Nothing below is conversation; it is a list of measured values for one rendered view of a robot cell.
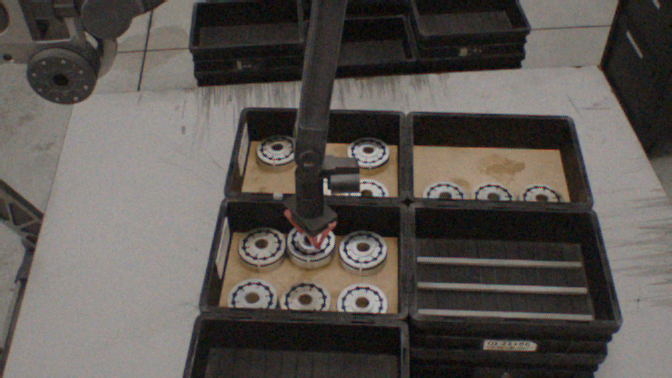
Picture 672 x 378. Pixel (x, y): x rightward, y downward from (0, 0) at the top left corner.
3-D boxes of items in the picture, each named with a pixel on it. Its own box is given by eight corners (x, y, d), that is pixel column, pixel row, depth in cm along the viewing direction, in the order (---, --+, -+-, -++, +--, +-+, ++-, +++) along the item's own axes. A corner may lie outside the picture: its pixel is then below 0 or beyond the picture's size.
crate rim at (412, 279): (408, 327, 140) (409, 320, 139) (406, 209, 161) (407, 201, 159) (621, 334, 139) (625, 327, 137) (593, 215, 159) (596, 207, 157)
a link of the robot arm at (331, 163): (298, 128, 144) (299, 152, 137) (357, 126, 145) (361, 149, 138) (299, 179, 151) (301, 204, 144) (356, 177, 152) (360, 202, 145)
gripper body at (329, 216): (306, 193, 157) (306, 168, 151) (338, 221, 152) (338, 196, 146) (282, 208, 154) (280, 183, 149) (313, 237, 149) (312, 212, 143)
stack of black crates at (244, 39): (206, 145, 288) (187, 49, 255) (209, 96, 308) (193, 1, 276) (309, 138, 289) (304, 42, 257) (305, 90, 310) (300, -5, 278)
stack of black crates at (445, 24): (412, 132, 292) (420, 35, 259) (401, 84, 312) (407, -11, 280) (512, 126, 293) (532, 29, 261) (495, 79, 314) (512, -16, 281)
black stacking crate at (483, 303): (406, 353, 147) (409, 321, 139) (405, 238, 168) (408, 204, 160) (607, 360, 146) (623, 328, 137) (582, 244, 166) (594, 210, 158)
